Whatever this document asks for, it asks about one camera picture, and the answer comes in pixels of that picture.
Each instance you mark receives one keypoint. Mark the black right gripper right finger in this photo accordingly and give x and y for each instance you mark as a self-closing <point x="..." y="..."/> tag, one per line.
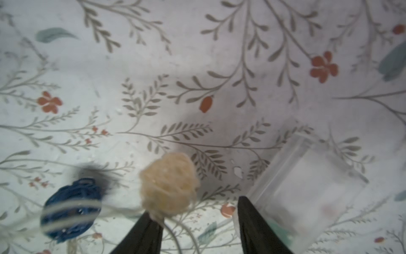
<point x="256" y="236"/>

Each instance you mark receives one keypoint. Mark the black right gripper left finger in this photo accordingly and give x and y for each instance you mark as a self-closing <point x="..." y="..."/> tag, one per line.
<point x="144" y="238"/>

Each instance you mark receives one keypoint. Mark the clear plastic battery box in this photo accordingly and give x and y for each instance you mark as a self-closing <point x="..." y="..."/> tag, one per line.
<point x="304" y="190"/>

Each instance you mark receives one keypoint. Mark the beige wicker light ball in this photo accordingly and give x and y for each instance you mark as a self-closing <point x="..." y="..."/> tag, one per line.
<point x="169" y="185"/>

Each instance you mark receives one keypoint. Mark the blue wicker light ball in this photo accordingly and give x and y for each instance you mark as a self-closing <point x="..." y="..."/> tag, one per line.
<point x="72" y="210"/>

